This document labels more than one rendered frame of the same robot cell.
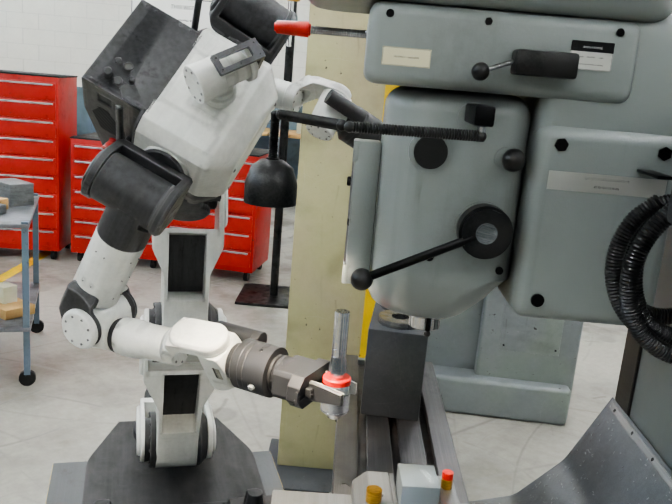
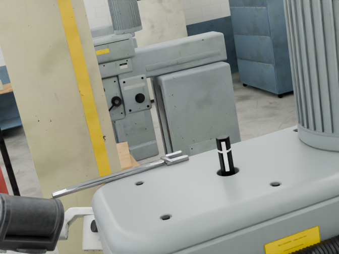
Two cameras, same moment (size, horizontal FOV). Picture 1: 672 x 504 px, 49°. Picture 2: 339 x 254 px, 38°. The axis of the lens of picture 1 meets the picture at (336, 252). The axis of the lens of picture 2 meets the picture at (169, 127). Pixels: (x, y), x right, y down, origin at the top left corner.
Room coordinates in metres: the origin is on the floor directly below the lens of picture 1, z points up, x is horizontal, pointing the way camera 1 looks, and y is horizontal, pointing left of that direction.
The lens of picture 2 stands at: (0.36, 0.14, 2.20)
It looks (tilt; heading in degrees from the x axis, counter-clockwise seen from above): 17 degrees down; 344
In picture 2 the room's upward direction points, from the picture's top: 11 degrees counter-clockwise
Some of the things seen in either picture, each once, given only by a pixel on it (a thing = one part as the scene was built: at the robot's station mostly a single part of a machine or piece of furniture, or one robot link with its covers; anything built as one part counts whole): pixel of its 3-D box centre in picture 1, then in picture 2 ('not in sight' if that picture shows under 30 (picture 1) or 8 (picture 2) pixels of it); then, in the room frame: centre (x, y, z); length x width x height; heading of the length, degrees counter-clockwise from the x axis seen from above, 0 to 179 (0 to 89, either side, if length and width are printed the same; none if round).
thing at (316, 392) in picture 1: (324, 395); not in sight; (1.09, 0.00, 1.14); 0.06 x 0.02 x 0.03; 64
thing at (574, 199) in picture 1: (572, 214); not in sight; (1.05, -0.34, 1.47); 0.24 x 0.19 x 0.26; 179
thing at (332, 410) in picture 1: (335, 396); not in sight; (1.11, -0.02, 1.13); 0.05 x 0.05 x 0.05
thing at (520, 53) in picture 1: (522, 67); not in sight; (0.92, -0.21, 1.66); 0.12 x 0.04 x 0.04; 89
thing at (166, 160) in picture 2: not in sight; (120, 174); (1.17, 0.01, 1.89); 0.24 x 0.04 x 0.01; 91
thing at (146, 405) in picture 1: (175, 429); not in sight; (1.79, 0.39, 0.68); 0.21 x 0.20 x 0.13; 16
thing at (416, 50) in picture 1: (486, 55); not in sight; (1.05, -0.18, 1.68); 0.34 x 0.24 x 0.10; 89
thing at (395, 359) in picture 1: (396, 353); not in sight; (1.49, -0.15, 1.07); 0.22 x 0.12 x 0.20; 174
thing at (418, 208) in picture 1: (441, 202); not in sight; (1.05, -0.15, 1.47); 0.21 x 0.19 x 0.32; 179
